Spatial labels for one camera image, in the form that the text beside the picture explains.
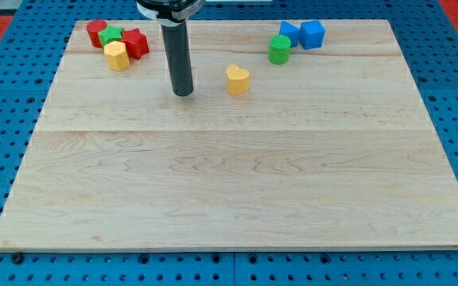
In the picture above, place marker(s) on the red star block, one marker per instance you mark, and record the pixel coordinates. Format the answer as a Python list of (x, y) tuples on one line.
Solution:
[(136, 43)]

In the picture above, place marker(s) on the green cylinder block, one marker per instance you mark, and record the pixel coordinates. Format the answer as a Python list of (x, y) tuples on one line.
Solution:
[(279, 49)]

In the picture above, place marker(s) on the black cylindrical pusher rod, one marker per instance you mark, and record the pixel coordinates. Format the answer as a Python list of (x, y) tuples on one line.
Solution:
[(178, 57)]

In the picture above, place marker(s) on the yellow heart block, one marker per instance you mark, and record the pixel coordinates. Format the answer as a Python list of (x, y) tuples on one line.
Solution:
[(238, 80)]

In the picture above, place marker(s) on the green star block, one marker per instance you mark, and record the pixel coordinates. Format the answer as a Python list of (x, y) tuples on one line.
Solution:
[(109, 34)]

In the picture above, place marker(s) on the light wooden board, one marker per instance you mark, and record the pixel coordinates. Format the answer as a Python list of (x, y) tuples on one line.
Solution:
[(332, 151)]

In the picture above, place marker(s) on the blue cube block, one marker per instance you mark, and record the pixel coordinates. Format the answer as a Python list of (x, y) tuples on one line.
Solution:
[(311, 34)]

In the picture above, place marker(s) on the blue triangle block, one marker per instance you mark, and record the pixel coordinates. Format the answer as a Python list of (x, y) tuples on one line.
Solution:
[(291, 31)]

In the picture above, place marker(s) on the red cylinder block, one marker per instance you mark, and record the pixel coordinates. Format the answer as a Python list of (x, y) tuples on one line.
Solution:
[(93, 28)]

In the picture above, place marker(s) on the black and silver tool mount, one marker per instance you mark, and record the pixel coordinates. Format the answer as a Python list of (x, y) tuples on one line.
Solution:
[(169, 13)]

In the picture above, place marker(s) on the yellow hexagon block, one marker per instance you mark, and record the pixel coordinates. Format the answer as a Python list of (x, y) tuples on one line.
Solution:
[(116, 56)]

